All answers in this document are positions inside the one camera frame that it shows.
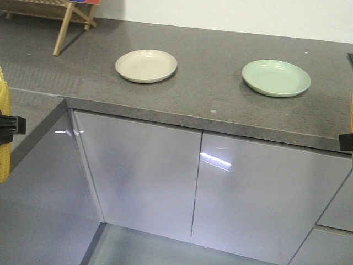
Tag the wooden folding rack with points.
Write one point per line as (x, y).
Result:
(81, 12)

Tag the bright yellow corn cob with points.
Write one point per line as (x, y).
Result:
(351, 119)

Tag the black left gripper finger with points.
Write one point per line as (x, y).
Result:
(12, 125)

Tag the black glass gas stove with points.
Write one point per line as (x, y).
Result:
(350, 56)

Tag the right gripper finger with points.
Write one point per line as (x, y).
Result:
(346, 142)

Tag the grey side cabinet drawer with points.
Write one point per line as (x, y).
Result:
(330, 241)

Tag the pale yellow corn cob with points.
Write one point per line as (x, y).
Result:
(5, 148)

